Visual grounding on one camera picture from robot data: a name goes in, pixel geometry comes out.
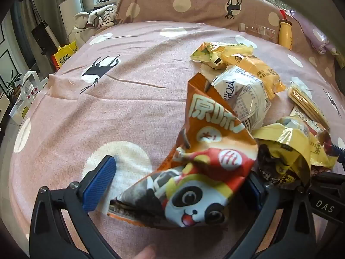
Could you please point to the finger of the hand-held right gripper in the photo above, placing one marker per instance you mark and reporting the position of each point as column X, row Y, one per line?
column 339, row 155
column 323, row 203

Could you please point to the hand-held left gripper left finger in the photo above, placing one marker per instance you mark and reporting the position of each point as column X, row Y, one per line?
column 99, row 183

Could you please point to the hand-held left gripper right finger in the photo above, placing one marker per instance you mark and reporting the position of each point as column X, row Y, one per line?
column 256, row 194

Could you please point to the yellow-brown snack packet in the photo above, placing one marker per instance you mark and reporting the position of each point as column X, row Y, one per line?
column 291, row 140

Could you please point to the orange panda snack bag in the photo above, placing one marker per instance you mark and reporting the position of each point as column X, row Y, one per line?
column 215, row 156

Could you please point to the person's left hand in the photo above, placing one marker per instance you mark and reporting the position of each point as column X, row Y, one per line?
column 145, row 252

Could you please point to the clear cracker packet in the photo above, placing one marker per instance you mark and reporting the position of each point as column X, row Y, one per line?
column 304, row 104

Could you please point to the pink polka dot bedsheet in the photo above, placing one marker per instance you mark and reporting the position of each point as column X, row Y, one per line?
column 134, row 113

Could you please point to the white snack packet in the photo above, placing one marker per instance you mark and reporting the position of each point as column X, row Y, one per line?
column 242, row 97

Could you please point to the orange-yellow snack packet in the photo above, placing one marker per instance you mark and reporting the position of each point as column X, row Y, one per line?
column 261, row 71

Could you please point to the white tote bag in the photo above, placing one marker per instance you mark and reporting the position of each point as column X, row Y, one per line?
column 27, row 91

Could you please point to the purple cloth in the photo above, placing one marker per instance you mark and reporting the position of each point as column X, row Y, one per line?
column 320, row 37

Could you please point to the potted plant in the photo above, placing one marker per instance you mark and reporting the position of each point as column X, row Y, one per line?
column 13, row 85

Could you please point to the yellow carton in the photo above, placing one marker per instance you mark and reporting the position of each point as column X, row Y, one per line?
column 63, row 55

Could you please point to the yellow bottle with red cap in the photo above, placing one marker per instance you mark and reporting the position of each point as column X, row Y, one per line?
column 285, row 32

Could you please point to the clear plastic bottle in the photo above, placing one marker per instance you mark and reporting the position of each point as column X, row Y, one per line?
column 258, row 29

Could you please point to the yellow-green snack packet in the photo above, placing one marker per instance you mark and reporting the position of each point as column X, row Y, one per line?
column 206, row 52

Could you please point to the black stick vacuum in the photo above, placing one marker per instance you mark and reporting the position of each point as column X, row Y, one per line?
column 40, row 36

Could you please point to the white clothing pile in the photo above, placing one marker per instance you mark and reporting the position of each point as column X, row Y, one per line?
column 102, row 14

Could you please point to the white paper roll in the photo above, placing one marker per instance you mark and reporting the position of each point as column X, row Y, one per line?
column 70, row 10

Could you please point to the brown dotted cushion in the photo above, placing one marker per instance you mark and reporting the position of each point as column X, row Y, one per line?
column 202, row 8

